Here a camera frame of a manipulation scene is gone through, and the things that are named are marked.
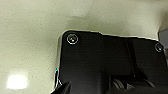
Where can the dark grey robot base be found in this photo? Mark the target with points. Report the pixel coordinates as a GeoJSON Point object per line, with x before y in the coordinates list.
{"type": "Point", "coordinates": [96, 56]}

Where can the round ringed base button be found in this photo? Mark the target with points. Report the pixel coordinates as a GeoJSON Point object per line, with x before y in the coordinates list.
{"type": "Point", "coordinates": [72, 38]}

